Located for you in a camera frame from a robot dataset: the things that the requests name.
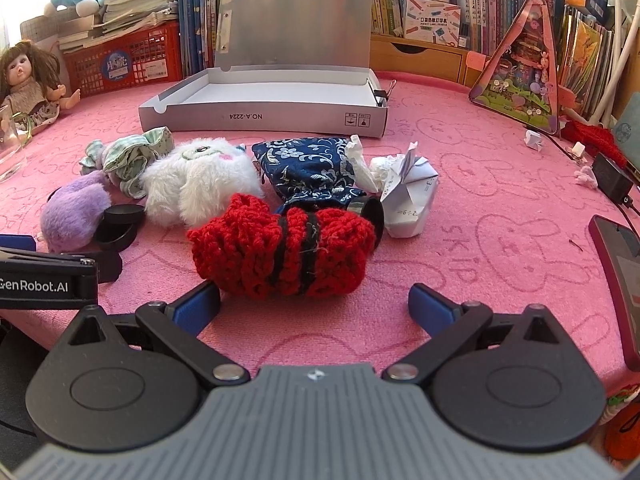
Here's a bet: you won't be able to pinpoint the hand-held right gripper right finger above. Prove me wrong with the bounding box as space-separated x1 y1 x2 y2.
382 282 576 386

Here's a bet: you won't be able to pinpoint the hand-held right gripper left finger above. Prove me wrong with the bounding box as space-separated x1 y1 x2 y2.
62 280 252 388

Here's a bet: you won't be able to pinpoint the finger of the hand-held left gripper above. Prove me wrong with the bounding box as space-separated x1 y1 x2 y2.
0 234 37 252
0 247 123 285

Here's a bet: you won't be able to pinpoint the black round lid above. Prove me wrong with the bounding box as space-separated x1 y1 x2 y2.
94 221 137 252
104 204 147 226

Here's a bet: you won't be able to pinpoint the purple knitted pad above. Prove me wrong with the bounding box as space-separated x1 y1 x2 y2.
40 170 112 253

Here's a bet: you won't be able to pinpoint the red knitted pouch black stripes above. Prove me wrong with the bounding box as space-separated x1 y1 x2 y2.
187 192 377 301

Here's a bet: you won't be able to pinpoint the black round container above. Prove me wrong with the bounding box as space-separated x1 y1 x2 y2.
350 198 385 247

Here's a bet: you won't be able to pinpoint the green checked cloth bundle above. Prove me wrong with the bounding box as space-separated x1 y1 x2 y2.
80 127 174 199

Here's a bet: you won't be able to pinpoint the white fluffy plush toy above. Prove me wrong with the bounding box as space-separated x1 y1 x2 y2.
141 137 263 228

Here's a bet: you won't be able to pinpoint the blue floral fabric pouch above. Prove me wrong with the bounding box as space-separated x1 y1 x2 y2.
251 137 368 213

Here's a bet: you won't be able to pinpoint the grey file box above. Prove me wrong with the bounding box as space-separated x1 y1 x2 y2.
138 0 389 139

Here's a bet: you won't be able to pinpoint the pink rabbit print cloth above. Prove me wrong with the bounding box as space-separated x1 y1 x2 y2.
0 70 640 401

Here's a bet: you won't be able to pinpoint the clear glass mug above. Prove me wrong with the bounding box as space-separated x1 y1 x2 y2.
0 105 28 183

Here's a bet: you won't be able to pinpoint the brown haired doll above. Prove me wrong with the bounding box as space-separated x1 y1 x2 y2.
0 40 81 136

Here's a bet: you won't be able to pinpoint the crumpled white tissue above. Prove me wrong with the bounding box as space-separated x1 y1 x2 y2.
348 135 382 194

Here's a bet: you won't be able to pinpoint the dark red phone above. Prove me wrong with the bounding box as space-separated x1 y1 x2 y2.
588 215 640 333

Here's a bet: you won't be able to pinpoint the red plastic crate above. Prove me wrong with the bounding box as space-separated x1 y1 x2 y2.
62 22 183 98

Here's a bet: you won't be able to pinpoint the black binder clip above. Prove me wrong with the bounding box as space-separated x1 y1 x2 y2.
372 80 397 108

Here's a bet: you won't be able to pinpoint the black power adapter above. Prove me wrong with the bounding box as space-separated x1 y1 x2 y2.
592 152 640 204

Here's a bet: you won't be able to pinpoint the orange bag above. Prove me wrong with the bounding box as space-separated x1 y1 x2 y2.
604 400 640 461

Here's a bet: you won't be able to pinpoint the plain red knitted piece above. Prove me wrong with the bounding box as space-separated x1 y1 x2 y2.
562 120 628 166

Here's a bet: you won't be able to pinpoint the wooden drawer organizer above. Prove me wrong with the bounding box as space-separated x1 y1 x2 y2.
370 34 476 86

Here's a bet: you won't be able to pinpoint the pink triangular toy house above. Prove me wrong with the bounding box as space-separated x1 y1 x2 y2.
468 0 563 136

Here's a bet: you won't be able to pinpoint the teal notebook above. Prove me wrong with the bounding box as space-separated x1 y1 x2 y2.
612 105 640 158

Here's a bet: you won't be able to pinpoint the stack of worn books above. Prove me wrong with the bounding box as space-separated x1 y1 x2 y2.
20 0 181 53

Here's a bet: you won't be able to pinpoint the row of blue books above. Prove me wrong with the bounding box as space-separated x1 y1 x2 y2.
177 0 251 78

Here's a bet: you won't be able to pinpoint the white printed carton box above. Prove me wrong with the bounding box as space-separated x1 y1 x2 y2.
402 0 461 46

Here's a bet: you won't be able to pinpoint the row of picture books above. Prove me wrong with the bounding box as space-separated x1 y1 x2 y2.
557 5 616 116

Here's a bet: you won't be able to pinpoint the row of shelf books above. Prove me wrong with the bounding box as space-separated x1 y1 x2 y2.
345 0 566 56

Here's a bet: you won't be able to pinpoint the white plastic pipes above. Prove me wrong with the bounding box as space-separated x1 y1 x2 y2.
595 0 638 123

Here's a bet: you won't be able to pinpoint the black cable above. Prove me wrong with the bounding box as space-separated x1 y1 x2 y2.
619 200 640 241

